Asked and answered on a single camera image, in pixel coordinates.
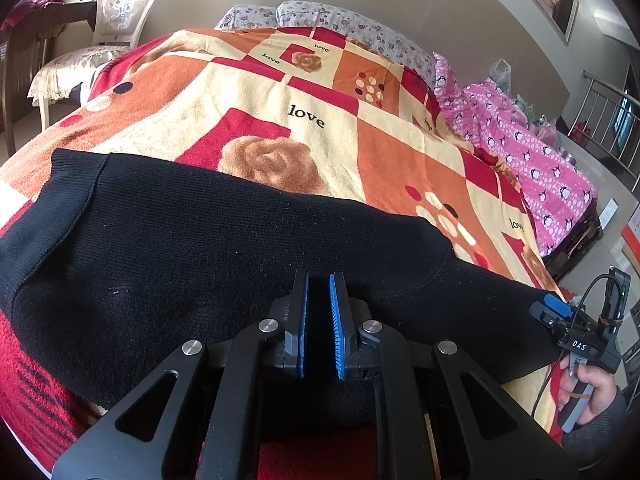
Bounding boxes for dark wooden desk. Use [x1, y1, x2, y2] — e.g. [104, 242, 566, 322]
[0, 0, 98, 158]

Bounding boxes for long floral pillow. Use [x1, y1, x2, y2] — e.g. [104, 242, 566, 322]
[276, 1, 438, 88]

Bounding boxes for white ornate chair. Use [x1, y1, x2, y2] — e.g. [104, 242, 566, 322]
[27, 0, 166, 128]

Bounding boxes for metal stair railing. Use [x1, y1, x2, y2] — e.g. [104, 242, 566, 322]
[580, 71, 640, 176]

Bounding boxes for black knit sweater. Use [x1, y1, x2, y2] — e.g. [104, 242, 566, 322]
[0, 147, 566, 431]

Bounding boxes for dark wooden bed frame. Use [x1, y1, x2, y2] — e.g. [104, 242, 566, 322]
[542, 205, 603, 268]

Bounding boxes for pink penguin print quilt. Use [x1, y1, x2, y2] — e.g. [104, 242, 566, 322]
[432, 51, 598, 261]

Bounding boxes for small floral pillow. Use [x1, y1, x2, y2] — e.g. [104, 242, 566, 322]
[215, 4, 281, 31]

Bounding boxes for maroon cloth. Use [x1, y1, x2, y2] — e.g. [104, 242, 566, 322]
[0, 0, 66, 31]

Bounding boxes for red orange printed blanket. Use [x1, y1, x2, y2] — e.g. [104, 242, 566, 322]
[0, 25, 571, 480]

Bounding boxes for person's right hand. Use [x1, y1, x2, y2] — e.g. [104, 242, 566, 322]
[557, 356, 619, 425]

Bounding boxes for person's right forearm grey sleeve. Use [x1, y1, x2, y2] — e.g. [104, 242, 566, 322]
[560, 387, 629, 461]

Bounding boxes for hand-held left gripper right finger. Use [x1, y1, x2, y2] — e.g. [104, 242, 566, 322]
[327, 272, 581, 480]

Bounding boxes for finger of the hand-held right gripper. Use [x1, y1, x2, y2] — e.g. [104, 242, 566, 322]
[542, 292, 571, 319]
[530, 302, 557, 329]

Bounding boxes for white plastic bag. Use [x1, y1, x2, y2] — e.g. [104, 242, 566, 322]
[487, 59, 513, 96]

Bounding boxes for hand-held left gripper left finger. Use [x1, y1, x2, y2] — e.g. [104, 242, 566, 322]
[52, 269, 307, 480]

